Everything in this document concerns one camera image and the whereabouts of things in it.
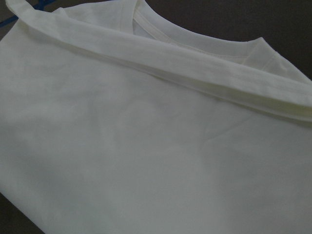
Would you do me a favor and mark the cream long-sleeve cat shirt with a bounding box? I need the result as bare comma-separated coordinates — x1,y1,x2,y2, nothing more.
0,0,312,234

